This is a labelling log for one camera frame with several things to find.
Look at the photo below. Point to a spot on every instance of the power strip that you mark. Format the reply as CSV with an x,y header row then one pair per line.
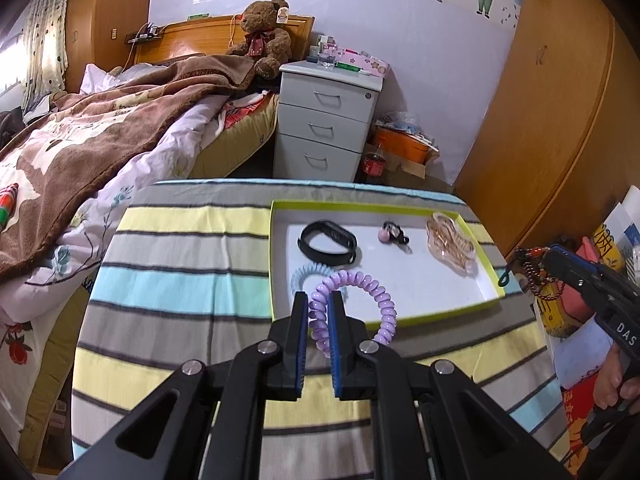
x,y
145,36

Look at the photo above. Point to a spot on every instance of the red printed bag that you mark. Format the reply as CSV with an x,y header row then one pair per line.
x,y
575,410

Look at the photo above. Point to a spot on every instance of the yellow printed tin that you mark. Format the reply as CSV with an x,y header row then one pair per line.
x,y
550,312

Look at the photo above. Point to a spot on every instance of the tall wooden corner wardrobe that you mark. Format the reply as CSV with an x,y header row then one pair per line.
x,y
110,0

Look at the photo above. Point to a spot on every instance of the beige translucent hair claw clip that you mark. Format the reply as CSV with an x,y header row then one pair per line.
x,y
450,245

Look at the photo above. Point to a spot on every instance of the white pillow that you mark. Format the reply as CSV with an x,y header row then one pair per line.
x,y
105,77

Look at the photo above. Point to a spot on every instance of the orange box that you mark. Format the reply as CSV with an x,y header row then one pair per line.
x,y
400,145

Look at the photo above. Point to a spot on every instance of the wooden headboard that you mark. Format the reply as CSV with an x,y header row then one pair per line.
x,y
200,35

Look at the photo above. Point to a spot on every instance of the white floral duvet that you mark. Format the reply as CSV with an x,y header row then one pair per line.
x,y
165,150

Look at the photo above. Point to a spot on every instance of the grey nightstand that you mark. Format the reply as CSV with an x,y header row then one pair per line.
x,y
320,125

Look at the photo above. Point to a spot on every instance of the pink floral box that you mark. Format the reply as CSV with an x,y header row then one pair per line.
x,y
367,62

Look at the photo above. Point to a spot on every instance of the pale plastic bag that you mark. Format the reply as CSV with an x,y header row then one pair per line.
x,y
575,355

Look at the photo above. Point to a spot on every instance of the glass jar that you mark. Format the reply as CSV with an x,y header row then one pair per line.
x,y
326,55

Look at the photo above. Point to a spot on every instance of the lime green tray box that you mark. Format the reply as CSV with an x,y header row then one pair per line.
x,y
425,280

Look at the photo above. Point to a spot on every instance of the cardboard box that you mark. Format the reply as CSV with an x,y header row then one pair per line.
x,y
415,167

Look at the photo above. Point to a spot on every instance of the window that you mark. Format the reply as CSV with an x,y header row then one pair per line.
x,y
12,60

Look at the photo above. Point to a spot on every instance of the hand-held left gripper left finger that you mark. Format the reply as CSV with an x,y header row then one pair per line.
x,y
301,340

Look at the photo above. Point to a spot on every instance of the brown blanket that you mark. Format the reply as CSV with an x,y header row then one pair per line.
x,y
100,145

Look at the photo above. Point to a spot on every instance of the black wristband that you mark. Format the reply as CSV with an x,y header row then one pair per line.
x,y
330,232

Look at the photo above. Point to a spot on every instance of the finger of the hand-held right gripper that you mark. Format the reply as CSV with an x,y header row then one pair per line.
x,y
570,256
570,274

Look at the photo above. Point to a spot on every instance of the brown teddy bear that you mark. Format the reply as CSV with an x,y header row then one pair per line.
x,y
260,20

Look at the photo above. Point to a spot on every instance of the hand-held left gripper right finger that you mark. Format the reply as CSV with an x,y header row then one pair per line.
x,y
336,345

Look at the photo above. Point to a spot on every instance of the person's right hand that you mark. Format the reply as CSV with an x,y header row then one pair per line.
x,y
606,385

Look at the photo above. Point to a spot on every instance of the large wooden wardrobe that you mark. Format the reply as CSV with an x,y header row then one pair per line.
x,y
550,110

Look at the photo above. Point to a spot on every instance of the patterned curtain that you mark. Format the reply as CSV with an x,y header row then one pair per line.
x,y
45,35

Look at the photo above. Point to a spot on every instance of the dark cloth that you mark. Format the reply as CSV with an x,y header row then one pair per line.
x,y
10,127

